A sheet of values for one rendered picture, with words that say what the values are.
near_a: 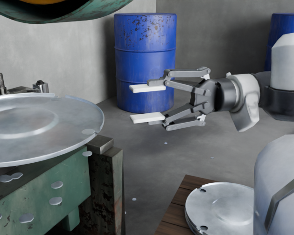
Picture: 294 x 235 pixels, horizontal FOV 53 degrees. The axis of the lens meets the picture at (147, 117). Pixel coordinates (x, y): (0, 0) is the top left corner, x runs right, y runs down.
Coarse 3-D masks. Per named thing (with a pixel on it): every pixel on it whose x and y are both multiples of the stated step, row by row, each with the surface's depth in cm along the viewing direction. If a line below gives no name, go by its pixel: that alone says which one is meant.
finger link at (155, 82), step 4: (164, 72) 61; (164, 76) 60; (148, 80) 60; (152, 80) 60; (156, 80) 60; (160, 80) 60; (164, 80) 60; (148, 84) 60; (152, 84) 60; (156, 84) 60; (160, 84) 60
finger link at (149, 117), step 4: (156, 112) 64; (132, 116) 62; (136, 116) 62; (140, 116) 62; (144, 116) 62; (148, 116) 62; (152, 116) 62; (156, 116) 62; (160, 116) 62; (132, 120) 61; (136, 120) 60; (140, 120) 61; (144, 120) 61; (148, 120) 61; (152, 120) 62; (156, 120) 62
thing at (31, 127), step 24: (0, 96) 61; (24, 96) 63; (48, 96) 63; (72, 96) 62; (0, 120) 49; (24, 120) 50; (48, 120) 50; (72, 120) 52; (96, 120) 52; (0, 144) 43; (24, 144) 43; (48, 144) 44; (72, 144) 44
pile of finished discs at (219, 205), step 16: (192, 192) 98; (208, 192) 99; (224, 192) 99; (240, 192) 99; (192, 208) 91; (208, 208) 91; (224, 208) 90; (240, 208) 90; (192, 224) 86; (208, 224) 85; (224, 224) 85; (240, 224) 84
